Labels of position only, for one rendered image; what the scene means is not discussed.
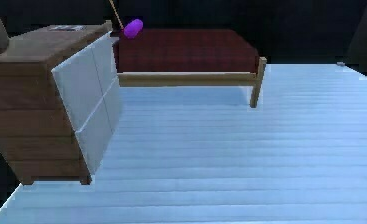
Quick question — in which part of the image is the purple oval pillow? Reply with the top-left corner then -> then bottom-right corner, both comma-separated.
123,18 -> 144,40

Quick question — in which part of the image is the wooden bed with red cover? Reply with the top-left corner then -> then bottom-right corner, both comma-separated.
110,27 -> 268,109

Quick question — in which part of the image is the thin tan slanted rod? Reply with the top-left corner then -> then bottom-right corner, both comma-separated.
108,0 -> 125,30

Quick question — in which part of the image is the grey flat book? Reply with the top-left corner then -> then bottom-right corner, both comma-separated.
48,25 -> 85,32

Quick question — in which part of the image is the brown wooden chest of drawers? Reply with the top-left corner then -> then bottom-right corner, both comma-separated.
0,20 -> 124,186

